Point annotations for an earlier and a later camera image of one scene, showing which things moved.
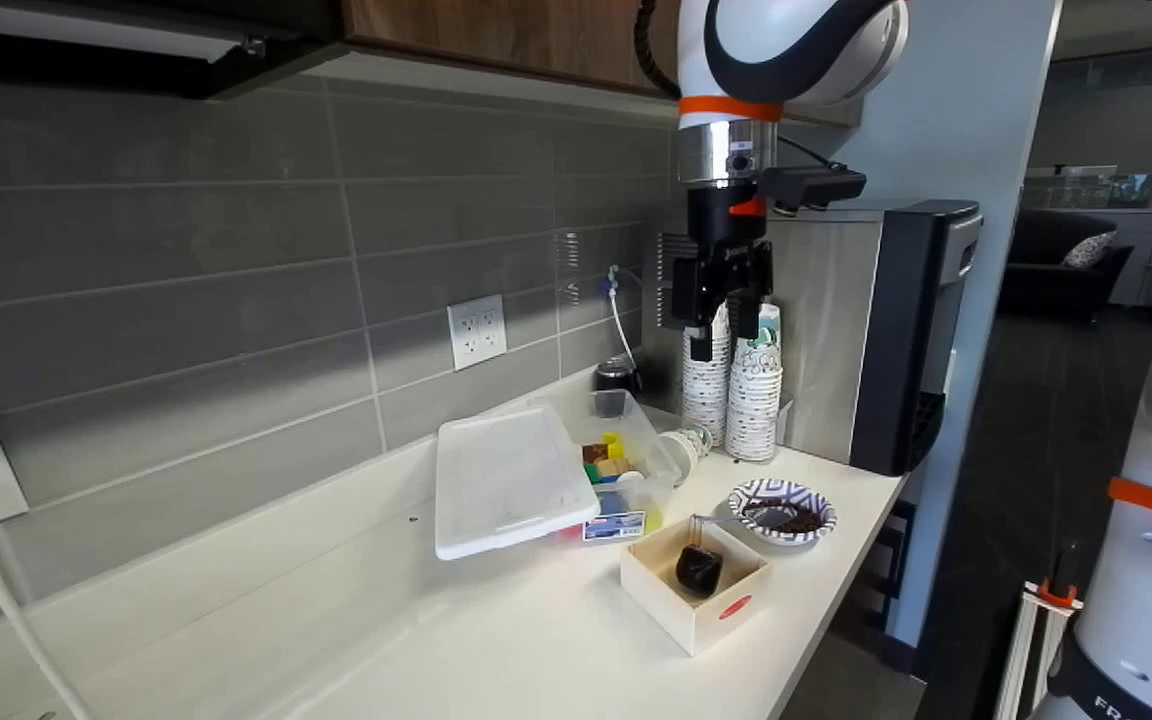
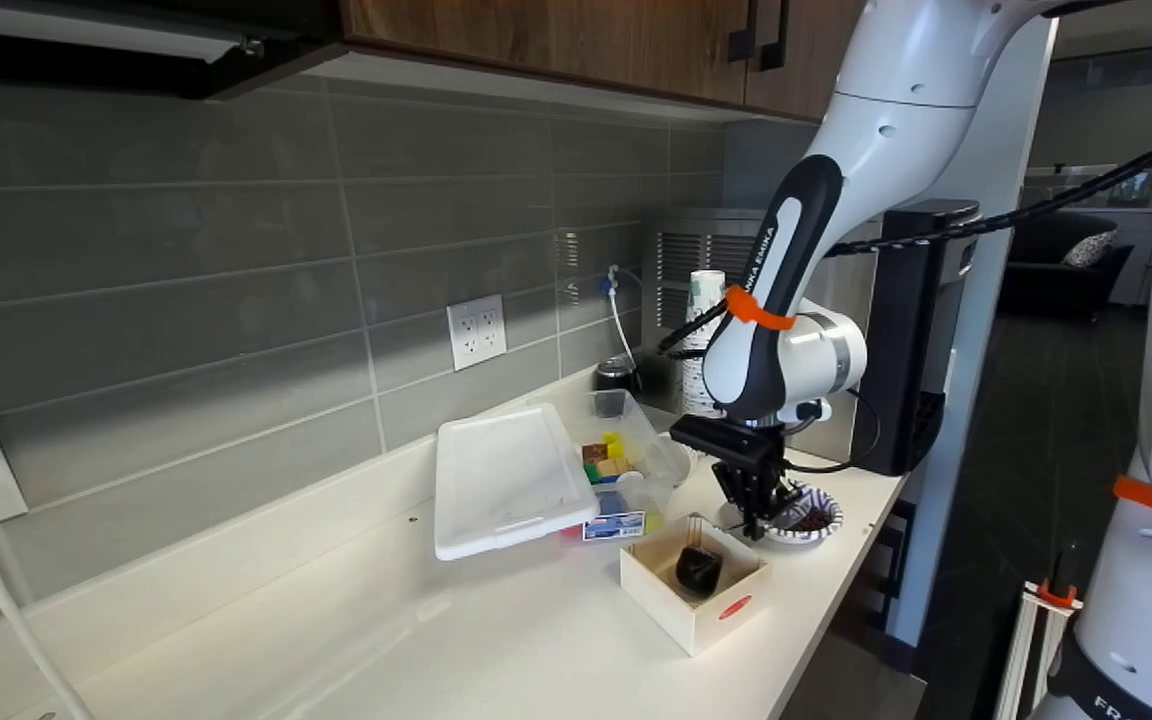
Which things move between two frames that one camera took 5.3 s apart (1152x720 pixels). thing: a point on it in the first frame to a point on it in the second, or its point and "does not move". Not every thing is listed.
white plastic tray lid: [506, 477] does not move
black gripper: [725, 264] to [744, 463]
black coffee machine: [923, 284] does not move
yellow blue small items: [610, 520] does not move
